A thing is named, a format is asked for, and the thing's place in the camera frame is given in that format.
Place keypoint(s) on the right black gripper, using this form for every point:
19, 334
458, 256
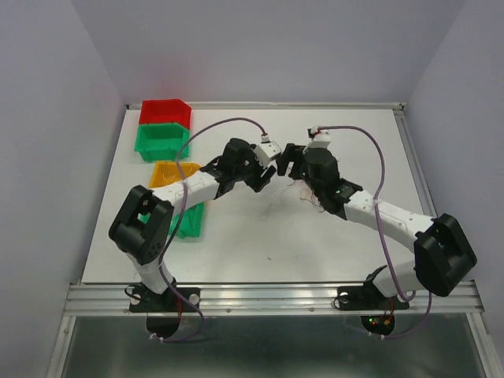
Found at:
288, 155

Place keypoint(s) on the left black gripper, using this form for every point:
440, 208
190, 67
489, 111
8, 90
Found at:
265, 178

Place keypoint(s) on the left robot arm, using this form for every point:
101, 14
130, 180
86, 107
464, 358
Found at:
141, 227

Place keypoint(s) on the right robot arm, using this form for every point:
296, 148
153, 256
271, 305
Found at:
354, 204

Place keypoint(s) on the near green plastic bin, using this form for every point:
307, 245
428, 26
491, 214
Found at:
191, 225

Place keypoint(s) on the green plastic bin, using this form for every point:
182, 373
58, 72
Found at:
160, 142
191, 225

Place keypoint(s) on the yellow plastic bin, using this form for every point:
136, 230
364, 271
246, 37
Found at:
167, 172

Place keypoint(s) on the far green plastic bin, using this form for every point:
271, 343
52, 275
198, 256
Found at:
160, 142

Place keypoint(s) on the red plastic bin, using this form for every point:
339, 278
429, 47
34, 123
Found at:
163, 111

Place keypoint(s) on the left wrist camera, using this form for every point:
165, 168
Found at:
266, 153

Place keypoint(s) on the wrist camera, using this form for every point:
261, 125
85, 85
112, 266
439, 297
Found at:
318, 138
266, 153

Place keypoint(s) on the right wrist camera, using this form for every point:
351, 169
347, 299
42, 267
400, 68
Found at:
318, 138

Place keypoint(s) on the aluminium right side rail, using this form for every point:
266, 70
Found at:
425, 189

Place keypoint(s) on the aluminium rail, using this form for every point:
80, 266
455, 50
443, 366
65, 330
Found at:
425, 189
263, 299
298, 105

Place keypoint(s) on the aluminium back rail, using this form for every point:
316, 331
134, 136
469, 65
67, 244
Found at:
298, 105

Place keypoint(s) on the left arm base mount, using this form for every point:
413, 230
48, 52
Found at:
163, 312

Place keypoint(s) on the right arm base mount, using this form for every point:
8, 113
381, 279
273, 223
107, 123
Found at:
366, 297

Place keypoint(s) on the aluminium front rail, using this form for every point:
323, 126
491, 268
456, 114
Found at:
263, 299

